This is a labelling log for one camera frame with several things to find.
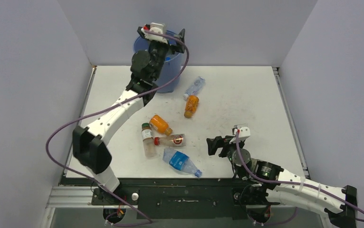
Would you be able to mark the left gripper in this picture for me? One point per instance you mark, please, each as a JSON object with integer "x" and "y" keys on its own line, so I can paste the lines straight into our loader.
{"x": 169, "y": 48}

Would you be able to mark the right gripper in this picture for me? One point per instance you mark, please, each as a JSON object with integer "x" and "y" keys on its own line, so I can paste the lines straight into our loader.
{"x": 218, "y": 142}

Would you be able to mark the crushed blue-label water bottle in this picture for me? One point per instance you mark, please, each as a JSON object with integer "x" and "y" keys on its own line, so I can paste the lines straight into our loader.
{"x": 180, "y": 162}

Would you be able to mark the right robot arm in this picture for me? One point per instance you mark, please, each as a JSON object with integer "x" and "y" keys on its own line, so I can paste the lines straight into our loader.
{"x": 272, "y": 184}

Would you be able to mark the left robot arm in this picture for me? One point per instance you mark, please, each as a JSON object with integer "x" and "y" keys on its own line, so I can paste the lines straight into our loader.
{"x": 89, "y": 143}

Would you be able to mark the blue plastic bin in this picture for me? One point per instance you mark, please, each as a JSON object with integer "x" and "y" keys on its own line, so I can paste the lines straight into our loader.
{"x": 169, "y": 71}

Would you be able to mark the clear bottle red round logo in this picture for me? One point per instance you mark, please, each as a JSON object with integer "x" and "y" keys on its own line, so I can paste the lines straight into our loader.
{"x": 176, "y": 140}

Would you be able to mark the small clear water bottle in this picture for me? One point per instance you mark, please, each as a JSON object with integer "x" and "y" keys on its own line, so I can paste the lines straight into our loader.
{"x": 194, "y": 88}

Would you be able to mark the orange pineapple-label juice bottle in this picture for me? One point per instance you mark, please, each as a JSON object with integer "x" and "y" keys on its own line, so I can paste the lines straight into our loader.
{"x": 191, "y": 106}

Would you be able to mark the plain orange juice bottle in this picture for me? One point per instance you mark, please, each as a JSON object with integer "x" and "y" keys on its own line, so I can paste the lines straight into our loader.
{"x": 160, "y": 125}

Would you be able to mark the cloudy bottle green cap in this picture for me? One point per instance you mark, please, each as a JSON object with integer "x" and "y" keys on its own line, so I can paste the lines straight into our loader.
{"x": 148, "y": 141}

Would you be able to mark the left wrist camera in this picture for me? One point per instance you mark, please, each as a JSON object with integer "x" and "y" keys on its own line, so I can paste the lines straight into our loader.
{"x": 153, "y": 32}

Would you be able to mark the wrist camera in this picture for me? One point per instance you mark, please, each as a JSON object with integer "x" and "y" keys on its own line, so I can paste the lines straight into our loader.
{"x": 240, "y": 133}
{"x": 153, "y": 32}

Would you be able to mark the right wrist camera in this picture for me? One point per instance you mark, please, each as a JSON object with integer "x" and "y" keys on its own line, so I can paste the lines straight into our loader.
{"x": 240, "y": 133}

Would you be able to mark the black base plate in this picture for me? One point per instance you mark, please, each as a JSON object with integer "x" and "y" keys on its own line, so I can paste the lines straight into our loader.
{"x": 182, "y": 198}

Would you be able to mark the aluminium rail frame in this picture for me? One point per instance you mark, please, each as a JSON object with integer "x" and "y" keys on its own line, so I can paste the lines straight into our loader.
{"x": 69, "y": 205}

